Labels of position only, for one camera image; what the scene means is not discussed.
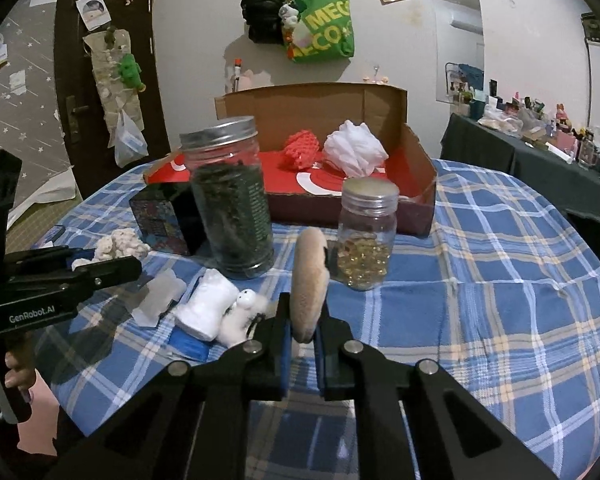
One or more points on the blue plaid blanket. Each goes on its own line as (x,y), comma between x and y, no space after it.
(480,285)

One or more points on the small jar of yellow capsules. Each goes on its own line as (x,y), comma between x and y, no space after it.
(365,240)

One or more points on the blue cloth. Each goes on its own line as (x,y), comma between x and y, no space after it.
(187,347)

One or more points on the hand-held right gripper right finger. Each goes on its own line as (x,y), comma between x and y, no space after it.
(324,360)

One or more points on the green tote bag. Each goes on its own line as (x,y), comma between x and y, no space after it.
(330,30)

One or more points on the patterned storage box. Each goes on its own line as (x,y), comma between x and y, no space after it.
(596,30)

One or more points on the beige hanging organizer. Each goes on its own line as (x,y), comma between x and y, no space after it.
(105,75)

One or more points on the green frog plush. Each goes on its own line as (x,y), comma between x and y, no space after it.
(130,72)

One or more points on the dark brown door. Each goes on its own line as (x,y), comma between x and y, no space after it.
(155,85)

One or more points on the row of cosmetics bottles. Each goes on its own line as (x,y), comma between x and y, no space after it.
(530,115)

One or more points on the wall mirror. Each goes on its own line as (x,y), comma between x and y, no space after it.
(455,10)

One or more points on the cream crochet scrunchie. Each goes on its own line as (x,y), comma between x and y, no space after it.
(122,245)

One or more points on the clear plastic bag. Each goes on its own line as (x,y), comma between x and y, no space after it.
(130,142)

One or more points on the black hanging bag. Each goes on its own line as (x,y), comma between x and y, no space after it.
(260,10)

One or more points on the door picture card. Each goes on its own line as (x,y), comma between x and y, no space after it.
(94,10)

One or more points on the cardboard box red lining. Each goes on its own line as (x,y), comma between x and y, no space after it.
(305,110)

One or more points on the white plush lamb toy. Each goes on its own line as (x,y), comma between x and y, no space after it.
(242,317)

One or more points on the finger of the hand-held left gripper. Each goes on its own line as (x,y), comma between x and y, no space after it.
(60,256)
(110,271)

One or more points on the white cloth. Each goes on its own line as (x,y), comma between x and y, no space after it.
(207,305)

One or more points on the side table dark green cloth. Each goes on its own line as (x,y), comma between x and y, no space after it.
(505,155)

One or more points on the floral black tin box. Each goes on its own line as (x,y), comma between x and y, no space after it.
(155,220)

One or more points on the white mesh bath pouf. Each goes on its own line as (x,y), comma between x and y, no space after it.
(355,150)

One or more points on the beige powder puff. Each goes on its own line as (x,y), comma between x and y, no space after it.
(307,280)

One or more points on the large glass jar dark leaves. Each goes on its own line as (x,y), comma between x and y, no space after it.
(230,210)

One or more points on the white goose plush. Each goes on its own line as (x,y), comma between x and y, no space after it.
(290,17)

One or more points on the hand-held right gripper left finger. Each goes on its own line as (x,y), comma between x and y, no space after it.
(282,355)

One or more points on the coral crochet scrunchie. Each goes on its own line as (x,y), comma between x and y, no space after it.
(302,150)

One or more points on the person's left hand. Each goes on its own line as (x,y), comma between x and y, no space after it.
(19,375)

